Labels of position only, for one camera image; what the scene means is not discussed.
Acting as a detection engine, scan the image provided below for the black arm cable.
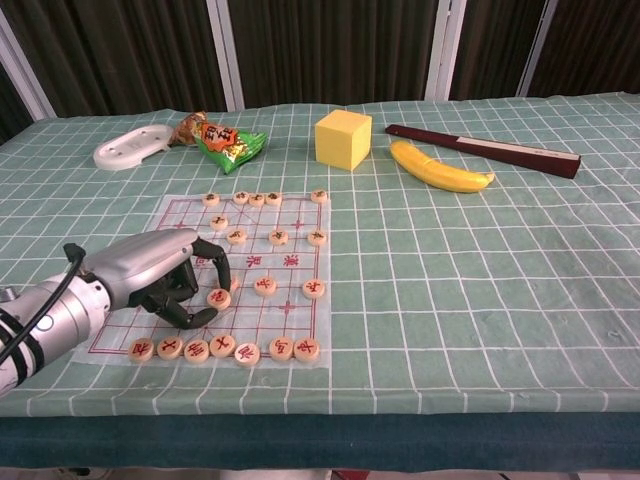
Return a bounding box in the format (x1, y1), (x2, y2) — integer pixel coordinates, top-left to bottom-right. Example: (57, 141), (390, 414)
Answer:
(0, 242), (87, 369)

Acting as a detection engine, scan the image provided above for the green orange snack bag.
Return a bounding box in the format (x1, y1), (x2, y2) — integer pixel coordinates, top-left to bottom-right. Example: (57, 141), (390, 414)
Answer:
(167, 112), (268, 176)

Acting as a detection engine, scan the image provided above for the green checked tablecloth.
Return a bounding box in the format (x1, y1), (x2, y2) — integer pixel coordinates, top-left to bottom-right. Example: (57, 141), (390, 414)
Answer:
(0, 90), (640, 417)

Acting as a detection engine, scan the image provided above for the white partition frame post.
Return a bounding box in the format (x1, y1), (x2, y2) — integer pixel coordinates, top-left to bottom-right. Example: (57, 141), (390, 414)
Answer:
(0, 19), (57, 122)
(426, 0), (467, 102)
(206, 0), (247, 112)
(516, 0), (559, 97)

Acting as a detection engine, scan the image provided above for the yellow toy banana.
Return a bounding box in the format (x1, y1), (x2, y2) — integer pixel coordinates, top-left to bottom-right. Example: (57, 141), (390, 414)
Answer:
(389, 140), (497, 194)

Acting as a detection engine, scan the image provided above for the translucent Chinese chess board sheet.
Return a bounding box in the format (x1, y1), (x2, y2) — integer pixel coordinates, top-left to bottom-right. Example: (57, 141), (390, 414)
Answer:
(72, 192), (334, 370)

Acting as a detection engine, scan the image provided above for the yellow foam cube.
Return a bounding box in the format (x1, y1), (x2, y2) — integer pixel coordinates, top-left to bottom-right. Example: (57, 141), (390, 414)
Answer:
(314, 110), (374, 172)

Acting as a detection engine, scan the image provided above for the dark red folding fan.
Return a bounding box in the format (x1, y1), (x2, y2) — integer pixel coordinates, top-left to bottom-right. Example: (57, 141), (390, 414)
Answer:
(384, 124), (584, 180)

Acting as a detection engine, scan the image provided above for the dark slatted partition panel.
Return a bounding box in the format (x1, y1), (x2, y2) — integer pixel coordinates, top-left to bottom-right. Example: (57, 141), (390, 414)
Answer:
(227, 0), (442, 109)
(528, 0), (640, 97)
(448, 0), (549, 102)
(0, 63), (36, 147)
(0, 0), (229, 120)

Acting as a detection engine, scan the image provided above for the white oval plastic dish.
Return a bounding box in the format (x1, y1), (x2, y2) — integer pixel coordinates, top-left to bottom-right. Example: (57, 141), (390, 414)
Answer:
(93, 124), (175, 172)

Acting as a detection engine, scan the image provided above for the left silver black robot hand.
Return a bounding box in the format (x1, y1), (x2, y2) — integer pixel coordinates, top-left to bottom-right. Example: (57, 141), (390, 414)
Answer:
(81, 228), (233, 331)

